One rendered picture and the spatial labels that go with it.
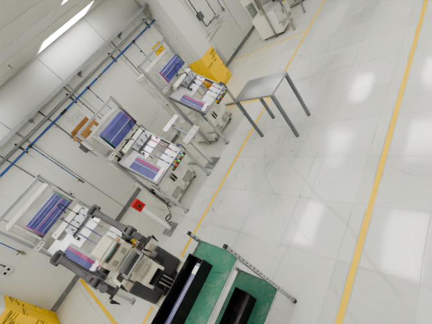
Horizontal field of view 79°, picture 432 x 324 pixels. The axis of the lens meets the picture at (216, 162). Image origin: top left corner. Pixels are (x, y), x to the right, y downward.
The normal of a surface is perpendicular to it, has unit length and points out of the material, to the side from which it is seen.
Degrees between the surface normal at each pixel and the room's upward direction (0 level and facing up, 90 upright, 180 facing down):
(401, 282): 0
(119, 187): 90
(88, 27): 90
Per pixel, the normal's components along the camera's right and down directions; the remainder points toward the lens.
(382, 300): -0.59, -0.62
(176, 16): 0.65, 0.01
